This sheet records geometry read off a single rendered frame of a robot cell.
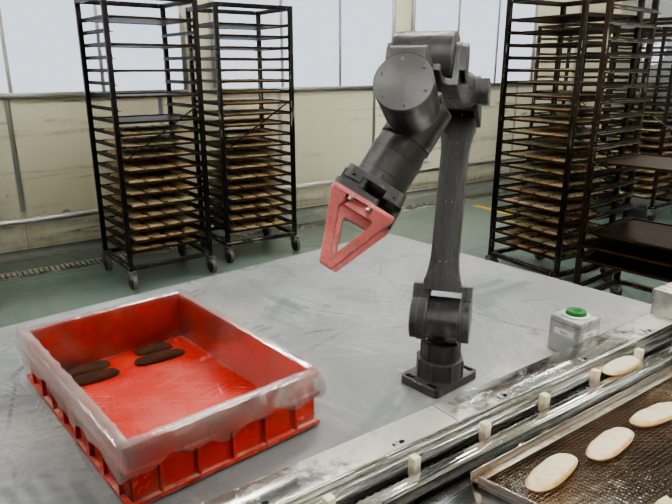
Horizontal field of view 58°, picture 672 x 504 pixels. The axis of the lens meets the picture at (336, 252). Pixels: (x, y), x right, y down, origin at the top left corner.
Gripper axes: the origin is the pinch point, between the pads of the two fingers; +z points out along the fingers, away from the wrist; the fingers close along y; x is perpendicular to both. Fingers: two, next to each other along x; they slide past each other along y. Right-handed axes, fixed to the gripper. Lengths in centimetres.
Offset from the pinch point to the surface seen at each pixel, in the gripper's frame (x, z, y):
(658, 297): -58, -31, 68
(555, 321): -40, -14, 60
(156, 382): 19, 35, 46
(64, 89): 259, -10, 363
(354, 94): 104, -159, 520
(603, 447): -40.5, 1.8, 15.5
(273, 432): -4.0, 26.2, 28.7
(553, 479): -34.8, 8.0, 9.6
